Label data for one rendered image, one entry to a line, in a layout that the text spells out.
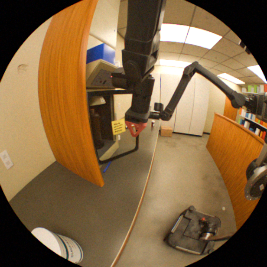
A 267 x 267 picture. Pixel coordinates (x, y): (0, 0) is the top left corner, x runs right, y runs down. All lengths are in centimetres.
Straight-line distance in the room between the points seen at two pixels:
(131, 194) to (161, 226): 101
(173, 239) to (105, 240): 86
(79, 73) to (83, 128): 18
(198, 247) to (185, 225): 36
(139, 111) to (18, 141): 76
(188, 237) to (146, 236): 49
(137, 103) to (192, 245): 132
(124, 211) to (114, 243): 16
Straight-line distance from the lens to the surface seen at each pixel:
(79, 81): 32
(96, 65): 38
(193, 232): 127
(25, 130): 77
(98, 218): 45
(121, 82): 28
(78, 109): 32
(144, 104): 26
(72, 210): 51
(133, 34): 19
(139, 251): 137
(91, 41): 56
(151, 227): 139
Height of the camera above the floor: 136
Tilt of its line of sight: 24 degrees down
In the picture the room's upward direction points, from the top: straight up
